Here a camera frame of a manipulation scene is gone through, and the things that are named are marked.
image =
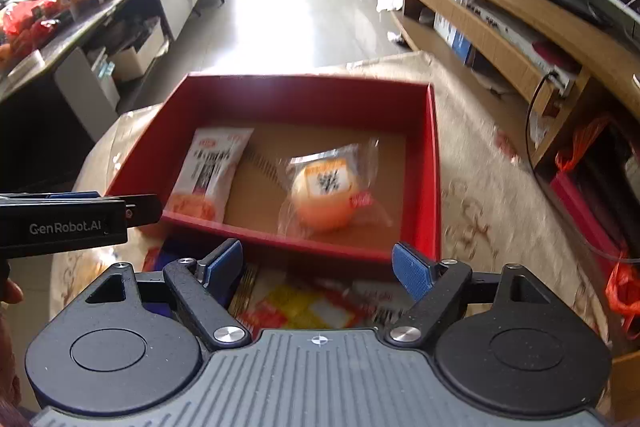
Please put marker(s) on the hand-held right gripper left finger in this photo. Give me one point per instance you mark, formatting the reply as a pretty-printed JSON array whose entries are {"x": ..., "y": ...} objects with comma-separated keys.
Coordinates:
[{"x": 226, "y": 263}]

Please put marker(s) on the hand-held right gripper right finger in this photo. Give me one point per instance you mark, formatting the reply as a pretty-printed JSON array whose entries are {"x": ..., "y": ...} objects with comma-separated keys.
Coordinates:
[{"x": 410, "y": 268}]

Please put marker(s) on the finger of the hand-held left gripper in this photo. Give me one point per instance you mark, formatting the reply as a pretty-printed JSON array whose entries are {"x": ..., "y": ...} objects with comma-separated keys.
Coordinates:
[
  {"x": 75, "y": 195},
  {"x": 145, "y": 209}
]

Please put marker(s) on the white and orange snack packet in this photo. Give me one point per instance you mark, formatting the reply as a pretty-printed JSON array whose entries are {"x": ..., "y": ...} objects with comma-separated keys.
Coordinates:
[{"x": 207, "y": 172}]

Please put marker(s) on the red cardboard box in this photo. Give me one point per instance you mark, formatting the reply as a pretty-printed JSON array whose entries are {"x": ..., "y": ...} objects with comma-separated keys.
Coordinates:
[{"x": 400, "y": 187}]

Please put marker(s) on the red and yellow snack packet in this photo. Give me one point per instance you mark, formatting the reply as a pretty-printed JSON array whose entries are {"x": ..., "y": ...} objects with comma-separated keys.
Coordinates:
[{"x": 300, "y": 307}]

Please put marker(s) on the orange bun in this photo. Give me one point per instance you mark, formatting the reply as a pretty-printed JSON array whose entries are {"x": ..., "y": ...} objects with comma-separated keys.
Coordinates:
[{"x": 325, "y": 197}]

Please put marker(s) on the person's left hand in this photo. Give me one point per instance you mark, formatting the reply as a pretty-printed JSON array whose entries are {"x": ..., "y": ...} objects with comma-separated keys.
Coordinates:
[{"x": 11, "y": 291}]

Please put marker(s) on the open cardboard box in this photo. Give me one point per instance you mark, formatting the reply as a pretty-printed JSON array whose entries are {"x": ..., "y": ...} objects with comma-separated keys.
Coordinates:
[{"x": 135, "y": 54}]

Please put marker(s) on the dark coffee table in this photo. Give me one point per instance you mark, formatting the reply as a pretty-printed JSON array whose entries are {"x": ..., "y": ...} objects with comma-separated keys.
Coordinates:
[{"x": 75, "y": 37}]

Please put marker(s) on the red plastic bag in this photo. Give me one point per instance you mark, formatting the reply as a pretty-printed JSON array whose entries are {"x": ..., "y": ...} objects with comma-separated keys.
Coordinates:
[{"x": 22, "y": 24}]

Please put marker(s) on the flat red gift box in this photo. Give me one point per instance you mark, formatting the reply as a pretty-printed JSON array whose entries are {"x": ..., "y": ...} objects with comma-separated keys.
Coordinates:
[{"x": 585, "y": 217}]

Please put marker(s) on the orange plastic bag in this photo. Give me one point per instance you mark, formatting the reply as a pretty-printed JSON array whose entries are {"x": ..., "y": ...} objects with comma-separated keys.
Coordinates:
[{"x": 622, "y": 292}]

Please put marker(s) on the crumpled white paper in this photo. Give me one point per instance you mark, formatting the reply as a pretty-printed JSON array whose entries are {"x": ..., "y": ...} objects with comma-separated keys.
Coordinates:
[{"x": 397, "y": 38}]

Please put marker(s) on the blue and white box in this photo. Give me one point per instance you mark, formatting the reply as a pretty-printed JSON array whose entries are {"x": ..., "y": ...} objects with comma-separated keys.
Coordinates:
[{"x": 452, "y": 38}]

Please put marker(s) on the long white device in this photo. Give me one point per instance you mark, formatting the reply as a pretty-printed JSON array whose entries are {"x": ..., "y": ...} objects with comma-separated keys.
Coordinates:
[{"x": 510, "y": 36}]

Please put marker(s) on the dark red pouch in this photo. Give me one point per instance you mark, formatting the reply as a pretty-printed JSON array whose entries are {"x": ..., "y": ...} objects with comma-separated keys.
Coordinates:
[{"x": 555, "y": 54}]

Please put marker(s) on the wooden television cabinet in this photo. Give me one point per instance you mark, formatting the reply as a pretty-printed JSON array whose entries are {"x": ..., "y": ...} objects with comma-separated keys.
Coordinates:
[{"x": 515, "y": 12}]

